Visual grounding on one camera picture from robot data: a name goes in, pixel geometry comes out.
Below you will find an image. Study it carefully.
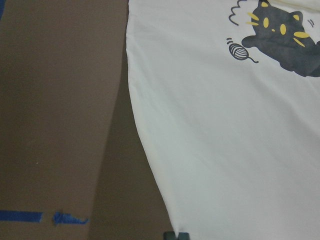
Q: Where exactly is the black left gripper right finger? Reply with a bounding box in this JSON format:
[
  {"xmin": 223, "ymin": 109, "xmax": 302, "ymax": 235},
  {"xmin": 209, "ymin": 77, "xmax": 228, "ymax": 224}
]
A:
[{"xmin": 177, "ymin": 232, "xmax": 190, "ymax": 240}]

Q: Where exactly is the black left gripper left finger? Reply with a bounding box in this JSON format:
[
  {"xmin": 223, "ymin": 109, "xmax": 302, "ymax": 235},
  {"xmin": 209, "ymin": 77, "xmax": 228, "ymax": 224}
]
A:
[{"xmin": 163, "ymin": 231, "xmax": 176, "ymax": 240}]

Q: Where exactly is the cream long-sleeve Twinkle shirt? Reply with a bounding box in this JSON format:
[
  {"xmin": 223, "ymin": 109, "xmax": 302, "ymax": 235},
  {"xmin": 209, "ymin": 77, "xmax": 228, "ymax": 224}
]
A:
[{"xmin": 126, "ymin": 0, "xmax": 320, "ymax": 240}]

